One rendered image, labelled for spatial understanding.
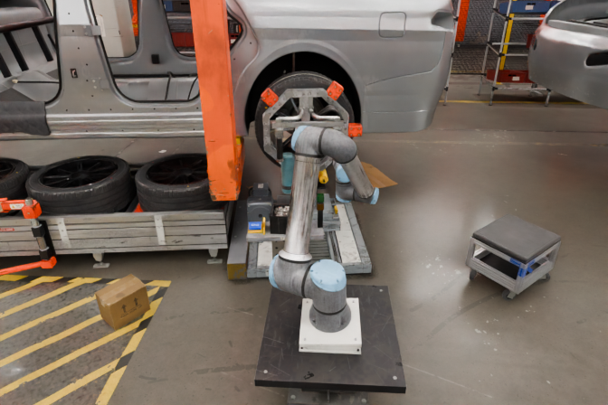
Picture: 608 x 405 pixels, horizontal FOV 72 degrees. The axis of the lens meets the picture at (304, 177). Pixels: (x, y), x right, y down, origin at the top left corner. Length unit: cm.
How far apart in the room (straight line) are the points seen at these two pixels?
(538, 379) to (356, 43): 211
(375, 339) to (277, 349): 43
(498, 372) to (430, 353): 32
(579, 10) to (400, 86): 294
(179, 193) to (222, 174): 43
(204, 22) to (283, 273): 130
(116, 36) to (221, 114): 493
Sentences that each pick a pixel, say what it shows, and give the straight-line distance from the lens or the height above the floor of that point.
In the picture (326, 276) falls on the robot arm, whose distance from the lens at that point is 180.
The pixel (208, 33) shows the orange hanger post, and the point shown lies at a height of 149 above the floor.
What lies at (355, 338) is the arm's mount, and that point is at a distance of 192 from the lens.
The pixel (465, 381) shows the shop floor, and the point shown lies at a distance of 237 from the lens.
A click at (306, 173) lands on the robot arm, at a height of 99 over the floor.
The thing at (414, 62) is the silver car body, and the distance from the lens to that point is 298.
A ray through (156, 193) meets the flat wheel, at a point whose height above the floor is 48.
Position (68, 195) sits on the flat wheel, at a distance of 308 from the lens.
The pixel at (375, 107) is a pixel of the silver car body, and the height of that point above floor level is 93.
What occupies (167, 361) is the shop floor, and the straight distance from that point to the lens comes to 242.
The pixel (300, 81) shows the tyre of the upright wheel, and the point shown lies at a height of 116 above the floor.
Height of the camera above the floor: 175
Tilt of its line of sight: 25 degrees down
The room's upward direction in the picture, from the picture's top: straight up
